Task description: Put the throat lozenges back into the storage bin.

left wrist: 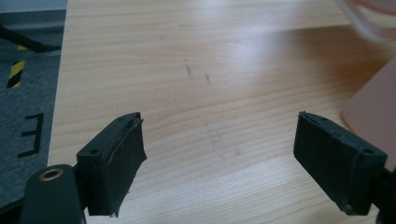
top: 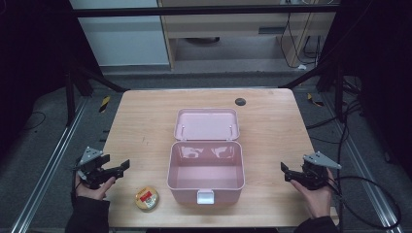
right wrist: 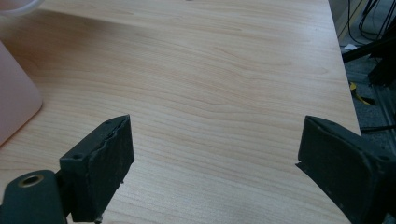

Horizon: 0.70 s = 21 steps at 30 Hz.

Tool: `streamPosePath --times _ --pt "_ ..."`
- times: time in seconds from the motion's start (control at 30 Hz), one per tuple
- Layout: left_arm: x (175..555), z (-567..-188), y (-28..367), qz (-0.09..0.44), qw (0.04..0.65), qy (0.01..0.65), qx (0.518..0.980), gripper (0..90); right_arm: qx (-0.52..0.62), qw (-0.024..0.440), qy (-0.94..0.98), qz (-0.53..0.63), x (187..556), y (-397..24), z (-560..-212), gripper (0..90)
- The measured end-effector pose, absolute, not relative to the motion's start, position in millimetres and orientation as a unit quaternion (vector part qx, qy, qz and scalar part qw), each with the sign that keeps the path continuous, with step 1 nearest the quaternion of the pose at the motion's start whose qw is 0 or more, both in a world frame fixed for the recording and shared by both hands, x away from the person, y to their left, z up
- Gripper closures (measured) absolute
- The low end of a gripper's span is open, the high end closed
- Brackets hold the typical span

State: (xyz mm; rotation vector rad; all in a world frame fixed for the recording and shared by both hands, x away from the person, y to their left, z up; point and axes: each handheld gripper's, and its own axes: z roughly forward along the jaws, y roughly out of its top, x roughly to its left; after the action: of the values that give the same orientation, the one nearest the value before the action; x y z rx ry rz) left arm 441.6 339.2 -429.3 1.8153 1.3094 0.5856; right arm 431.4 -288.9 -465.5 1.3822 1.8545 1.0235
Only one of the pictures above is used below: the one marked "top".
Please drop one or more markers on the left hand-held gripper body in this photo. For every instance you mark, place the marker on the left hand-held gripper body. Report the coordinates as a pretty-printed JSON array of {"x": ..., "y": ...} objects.
[{"x": 94, "y": 171}]

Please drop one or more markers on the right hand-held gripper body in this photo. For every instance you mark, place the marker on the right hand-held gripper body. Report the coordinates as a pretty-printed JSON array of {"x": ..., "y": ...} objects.
[{"x": 313, "y": 174}]

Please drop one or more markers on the pink plastic storage box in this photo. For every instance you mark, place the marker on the pink plastic storage box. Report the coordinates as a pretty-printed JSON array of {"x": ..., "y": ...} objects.
[{"x": 206, "y": 155}]

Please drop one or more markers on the person's left hand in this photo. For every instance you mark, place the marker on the person's left hand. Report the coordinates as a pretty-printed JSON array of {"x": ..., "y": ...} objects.
[{"x": 94, "y": 191}]

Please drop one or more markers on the person's right hand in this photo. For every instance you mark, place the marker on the person's right hand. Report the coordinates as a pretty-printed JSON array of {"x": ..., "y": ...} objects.
[{"x": 315, "y": 200}]

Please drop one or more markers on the yellow black striped tape piece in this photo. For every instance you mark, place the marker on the yellow black striped tape piece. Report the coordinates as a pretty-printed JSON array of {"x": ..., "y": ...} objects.
[
  {"x": 104, "y": 104},
  {"x": 315, "y": 101}
]

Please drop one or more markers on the black metal stand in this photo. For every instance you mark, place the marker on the black metal stand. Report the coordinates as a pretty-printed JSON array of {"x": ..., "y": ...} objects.
[
  {"x": 338, "y": 93},
  {"x": 70, "y": 97}
]

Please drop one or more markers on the round grey table grommet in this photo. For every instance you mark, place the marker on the round grey table grommet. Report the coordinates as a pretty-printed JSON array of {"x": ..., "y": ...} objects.
[{"x": 240, "y": 102}]

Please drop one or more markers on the white plug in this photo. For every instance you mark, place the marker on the white plug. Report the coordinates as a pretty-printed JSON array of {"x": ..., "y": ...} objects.
[{"x": 302, "y": 67}]

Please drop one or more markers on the dark curtain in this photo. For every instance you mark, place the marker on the dark curtain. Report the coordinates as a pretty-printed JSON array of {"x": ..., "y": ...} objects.
[
  {"x": 32, "y": 64},
  {"x": 382, "y": 64}
]

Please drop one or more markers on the white cabinet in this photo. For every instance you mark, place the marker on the white cabinet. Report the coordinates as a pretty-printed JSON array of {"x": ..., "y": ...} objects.
[{"x": 123, "y": 35}]

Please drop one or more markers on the light wooden desk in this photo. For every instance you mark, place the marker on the light wooden desk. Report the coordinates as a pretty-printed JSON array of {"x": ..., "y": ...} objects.
[{"x": 233, "y": 22}]

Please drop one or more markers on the aluminium floor rail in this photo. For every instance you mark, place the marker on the aluminium floor rail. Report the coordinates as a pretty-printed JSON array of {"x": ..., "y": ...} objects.
[
  {"x": 55, "y": 155},
  {"x": 362, "y": 161}
]

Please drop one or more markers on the black horizontal frame bar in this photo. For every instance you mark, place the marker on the black horizontal frame bar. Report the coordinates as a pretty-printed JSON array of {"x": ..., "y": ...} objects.
[{"x": 200, "y": 11}]

